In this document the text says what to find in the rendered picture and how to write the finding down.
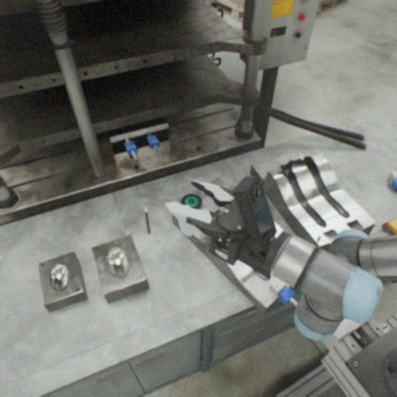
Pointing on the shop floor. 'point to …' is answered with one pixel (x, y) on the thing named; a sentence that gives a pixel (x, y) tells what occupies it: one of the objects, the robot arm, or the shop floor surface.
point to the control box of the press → (280, 46)
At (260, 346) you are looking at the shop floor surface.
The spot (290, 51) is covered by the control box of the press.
